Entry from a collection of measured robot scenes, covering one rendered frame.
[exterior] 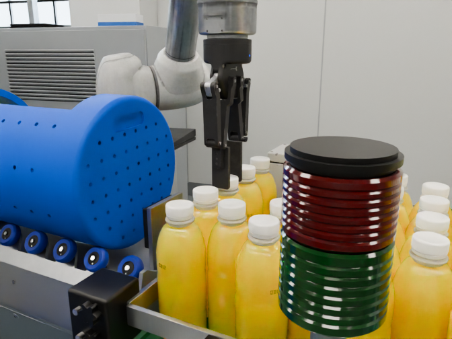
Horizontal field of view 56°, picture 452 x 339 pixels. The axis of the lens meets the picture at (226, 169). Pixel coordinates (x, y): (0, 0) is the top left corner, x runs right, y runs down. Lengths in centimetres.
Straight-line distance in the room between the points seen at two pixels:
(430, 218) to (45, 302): 67
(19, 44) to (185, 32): 175
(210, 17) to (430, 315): 48
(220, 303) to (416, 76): 296
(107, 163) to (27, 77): 223
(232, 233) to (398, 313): 22
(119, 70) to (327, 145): 120
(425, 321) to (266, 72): 309
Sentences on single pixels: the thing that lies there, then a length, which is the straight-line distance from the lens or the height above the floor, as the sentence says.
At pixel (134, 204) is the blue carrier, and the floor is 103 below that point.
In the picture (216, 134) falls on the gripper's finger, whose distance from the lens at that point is 64.
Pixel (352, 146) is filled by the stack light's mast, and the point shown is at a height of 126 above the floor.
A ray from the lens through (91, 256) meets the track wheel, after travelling 78.
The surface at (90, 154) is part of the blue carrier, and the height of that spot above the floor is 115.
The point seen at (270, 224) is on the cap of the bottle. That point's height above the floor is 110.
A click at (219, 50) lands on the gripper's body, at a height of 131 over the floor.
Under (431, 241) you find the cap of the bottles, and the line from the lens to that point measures 53.
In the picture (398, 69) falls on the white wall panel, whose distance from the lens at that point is 342.
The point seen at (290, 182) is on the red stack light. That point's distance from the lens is 23.
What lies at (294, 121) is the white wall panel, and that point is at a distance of 350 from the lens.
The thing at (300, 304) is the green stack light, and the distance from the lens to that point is 25.
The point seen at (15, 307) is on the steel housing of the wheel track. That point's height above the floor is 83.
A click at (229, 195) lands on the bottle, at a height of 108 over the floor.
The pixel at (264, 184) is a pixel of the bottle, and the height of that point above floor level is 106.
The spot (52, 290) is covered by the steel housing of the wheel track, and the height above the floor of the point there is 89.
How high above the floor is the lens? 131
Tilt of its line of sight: 16 degrees down
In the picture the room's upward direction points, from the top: straight up
